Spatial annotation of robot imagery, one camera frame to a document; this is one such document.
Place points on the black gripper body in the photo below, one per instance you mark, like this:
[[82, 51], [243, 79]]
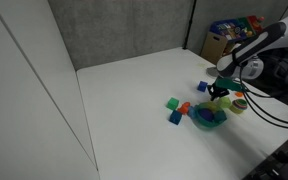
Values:
[[215, 90]]

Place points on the yellow star-edged round toy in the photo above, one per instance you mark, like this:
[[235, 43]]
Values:
[[212, 104]]

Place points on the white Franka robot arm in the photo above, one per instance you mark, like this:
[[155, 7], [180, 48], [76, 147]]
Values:
[[267, 36]]

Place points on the lime green toy cube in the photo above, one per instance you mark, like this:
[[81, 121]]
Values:
[[224, 102]]

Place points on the bright blue toy cube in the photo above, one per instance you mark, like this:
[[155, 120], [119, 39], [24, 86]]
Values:
[[202, 86]]

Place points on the purple toy block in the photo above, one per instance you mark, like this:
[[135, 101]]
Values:
[[205, 114]]

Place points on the teal toy block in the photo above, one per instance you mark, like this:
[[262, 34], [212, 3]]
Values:
[[220, 116]]

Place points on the green plastic bowl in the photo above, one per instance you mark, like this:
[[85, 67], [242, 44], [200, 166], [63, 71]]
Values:
[[209, 121]]

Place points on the light blue toy block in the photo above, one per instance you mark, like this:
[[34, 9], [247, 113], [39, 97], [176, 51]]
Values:
[[191, 112]]

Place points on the orange toy piece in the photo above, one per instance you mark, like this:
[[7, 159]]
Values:
[[184, 108]]

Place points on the dark blue toy cube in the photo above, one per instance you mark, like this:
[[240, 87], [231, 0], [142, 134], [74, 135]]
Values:
[[175, 117]]

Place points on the colourful toy box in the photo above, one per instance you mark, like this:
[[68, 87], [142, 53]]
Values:
[[235, 28]]

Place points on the small orange cup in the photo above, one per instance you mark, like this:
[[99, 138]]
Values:
[[239, 94]]

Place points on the rainbow stacked cups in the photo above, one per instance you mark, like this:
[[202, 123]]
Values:
[[238, 106]]

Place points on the black stand pole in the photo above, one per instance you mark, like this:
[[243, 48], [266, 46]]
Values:
[[190, 23]]

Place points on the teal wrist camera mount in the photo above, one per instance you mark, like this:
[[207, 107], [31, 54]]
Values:
[[230, 84]]

